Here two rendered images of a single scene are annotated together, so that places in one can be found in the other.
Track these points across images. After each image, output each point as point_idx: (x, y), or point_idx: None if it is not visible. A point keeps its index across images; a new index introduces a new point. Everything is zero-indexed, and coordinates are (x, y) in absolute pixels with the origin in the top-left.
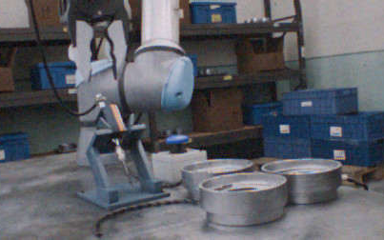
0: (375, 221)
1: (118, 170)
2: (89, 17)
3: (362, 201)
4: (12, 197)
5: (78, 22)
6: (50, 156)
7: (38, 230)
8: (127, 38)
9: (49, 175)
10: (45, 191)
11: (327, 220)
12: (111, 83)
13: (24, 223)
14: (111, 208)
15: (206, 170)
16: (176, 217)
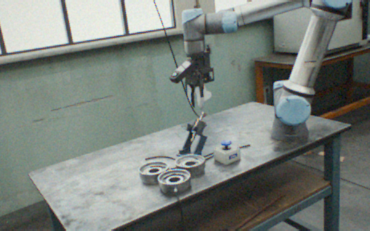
0: (132, 200)
1: (254, 143)
2: (189, 84)
3: (158, 199)
4: (206, 135)
5: (187, 85)
6: (311, 116)
7: (157, 150)
8: (201, 95)
9: (250, 130)
10: (213, 138)
11: (138, 192)
12: (274, 97)
13: (168, 146)
14: (176, 155)
15: (200, 160)
16: None
